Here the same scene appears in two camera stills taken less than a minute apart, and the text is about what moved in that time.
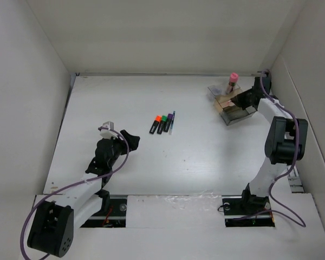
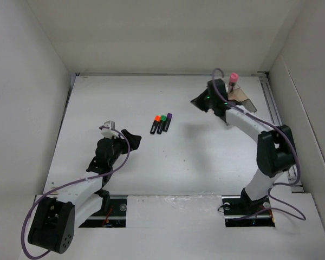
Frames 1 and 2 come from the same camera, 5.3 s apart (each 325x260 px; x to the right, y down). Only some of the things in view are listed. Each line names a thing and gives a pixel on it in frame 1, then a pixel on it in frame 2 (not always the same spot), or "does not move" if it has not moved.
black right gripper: (239, 99) to (199, 101)
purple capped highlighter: (169, 118) does not move
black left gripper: (132, 140) does not move
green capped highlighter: (163, 121) does not move
